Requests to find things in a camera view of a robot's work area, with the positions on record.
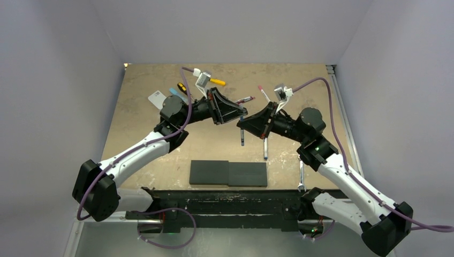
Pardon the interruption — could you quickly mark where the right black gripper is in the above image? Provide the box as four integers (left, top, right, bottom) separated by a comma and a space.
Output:
238, 101, 308, 143

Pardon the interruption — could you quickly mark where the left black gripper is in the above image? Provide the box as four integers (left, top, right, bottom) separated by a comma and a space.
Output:
178, 88, 247, 127

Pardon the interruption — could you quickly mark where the blue white marker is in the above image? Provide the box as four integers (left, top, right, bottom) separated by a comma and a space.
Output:
263, 138, 268, 161

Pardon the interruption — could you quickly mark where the dark blue gel pen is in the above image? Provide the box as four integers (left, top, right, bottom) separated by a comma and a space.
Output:
240, 116, 245, 147

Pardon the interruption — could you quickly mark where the pink cap white marker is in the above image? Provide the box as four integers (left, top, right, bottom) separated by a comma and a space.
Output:
258, 85, 271, 102

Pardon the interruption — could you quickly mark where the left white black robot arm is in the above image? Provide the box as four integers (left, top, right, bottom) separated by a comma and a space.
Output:
72, 87, 248, 222

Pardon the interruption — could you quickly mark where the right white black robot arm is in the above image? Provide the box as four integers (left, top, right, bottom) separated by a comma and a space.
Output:
237, 102, 413, 256

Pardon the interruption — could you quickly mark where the red clear pen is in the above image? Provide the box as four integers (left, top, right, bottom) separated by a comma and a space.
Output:
236, 96, 255, 104

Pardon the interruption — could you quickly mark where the magenta cap marker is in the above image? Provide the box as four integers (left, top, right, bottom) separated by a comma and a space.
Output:
236, 97, 254, 104

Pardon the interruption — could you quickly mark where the black yellow screwdriver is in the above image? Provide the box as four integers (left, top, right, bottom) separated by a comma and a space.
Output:
177, 82, 191, 97

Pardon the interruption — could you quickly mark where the black rectangular block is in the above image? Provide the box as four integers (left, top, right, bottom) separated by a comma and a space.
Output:
189, 160, 268, 187

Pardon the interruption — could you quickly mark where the white square box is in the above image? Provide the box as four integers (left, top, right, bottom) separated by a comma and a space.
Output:
148, 90, 167, 110

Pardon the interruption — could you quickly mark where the silver wrench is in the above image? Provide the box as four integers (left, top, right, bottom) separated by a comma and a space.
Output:
297, 160, 306, 192

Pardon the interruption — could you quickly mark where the yellow handle screwdriver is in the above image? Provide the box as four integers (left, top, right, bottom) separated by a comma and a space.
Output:
210, 78, 226, 86

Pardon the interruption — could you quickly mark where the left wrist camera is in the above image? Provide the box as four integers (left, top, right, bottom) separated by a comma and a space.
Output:
193, 68, 211, 97

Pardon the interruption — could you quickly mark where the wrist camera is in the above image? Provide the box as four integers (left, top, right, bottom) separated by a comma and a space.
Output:
274, 84, 293, 112
193, 68, 211, 97

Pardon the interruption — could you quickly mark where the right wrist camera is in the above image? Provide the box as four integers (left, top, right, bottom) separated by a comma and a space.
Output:
274, 84, 293, 112

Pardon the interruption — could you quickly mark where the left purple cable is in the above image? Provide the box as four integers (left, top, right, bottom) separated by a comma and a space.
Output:
77, 66, 195, 221

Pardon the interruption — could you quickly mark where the aluminium side rail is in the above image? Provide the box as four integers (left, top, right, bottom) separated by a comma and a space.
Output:
326, 65, 364, 177

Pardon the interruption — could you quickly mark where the black base frame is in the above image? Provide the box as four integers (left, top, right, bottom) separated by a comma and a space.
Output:
126, 190, 320, 233

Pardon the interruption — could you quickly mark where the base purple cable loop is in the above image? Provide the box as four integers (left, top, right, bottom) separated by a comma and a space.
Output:
137, 207, 198, 250

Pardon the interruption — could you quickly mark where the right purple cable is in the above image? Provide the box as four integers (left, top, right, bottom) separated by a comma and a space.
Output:
291, 77, 454, 233

